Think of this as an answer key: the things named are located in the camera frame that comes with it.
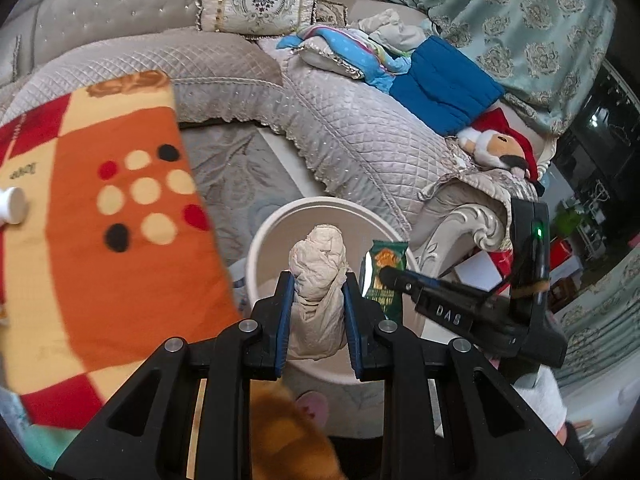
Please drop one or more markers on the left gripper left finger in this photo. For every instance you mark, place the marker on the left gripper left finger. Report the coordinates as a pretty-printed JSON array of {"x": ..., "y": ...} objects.
[{"x": 269, "y": 348}]

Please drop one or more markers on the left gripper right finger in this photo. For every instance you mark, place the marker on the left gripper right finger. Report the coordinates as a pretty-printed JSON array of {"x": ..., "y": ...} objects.
[{"x": 366, "y": 327}]

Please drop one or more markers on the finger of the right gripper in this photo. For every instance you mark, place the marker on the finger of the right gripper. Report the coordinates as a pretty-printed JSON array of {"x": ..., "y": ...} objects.
[{"x": 407, "y": 281}]

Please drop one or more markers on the santa plush toy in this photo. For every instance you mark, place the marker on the santa plush toy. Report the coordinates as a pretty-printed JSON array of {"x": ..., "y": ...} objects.
[{"x": 492, "y": 143}]

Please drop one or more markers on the colourful patterned blanket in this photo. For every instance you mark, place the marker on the colourful patterned blanket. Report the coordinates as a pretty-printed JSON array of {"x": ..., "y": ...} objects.
[{"x": 116, "y": 253}]

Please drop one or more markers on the blue folded cloth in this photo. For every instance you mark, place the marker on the blue folded cloth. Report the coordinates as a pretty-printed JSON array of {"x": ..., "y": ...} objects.
[{"x": 445, "y": 89}]

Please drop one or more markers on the colourful striped clothes pile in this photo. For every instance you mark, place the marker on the colourful striped clothes pile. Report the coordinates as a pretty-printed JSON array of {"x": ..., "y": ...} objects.
[{"x": 348, "y": 52}]

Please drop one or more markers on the green fuzzy sock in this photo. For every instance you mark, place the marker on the green fuzzy sock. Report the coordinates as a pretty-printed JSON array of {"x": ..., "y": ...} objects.
[{"x": 45, "y": 445}]

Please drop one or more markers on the teal patterned curtain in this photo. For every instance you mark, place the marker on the teal patterned curtain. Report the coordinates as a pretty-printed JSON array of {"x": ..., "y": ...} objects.
[{"x": 545, "y": 53}]

